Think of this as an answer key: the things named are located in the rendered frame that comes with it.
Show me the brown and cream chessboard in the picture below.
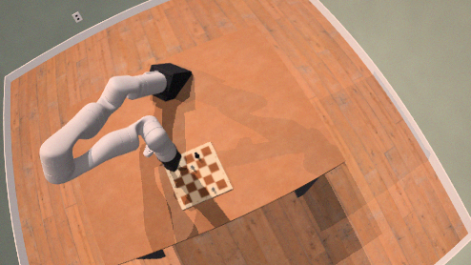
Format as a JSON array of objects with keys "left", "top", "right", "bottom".
[{"left": 165, "top": 141, "right": 233, "bottom": 210}]

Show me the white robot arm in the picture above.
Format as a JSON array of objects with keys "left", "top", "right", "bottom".
[{"left": 39, "top": 71, "right": 173, "bottom": 184}]

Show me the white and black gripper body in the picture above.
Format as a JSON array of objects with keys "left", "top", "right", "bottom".
[{"left": 143, "top": 142, "right": 182, "bottom": 172}]

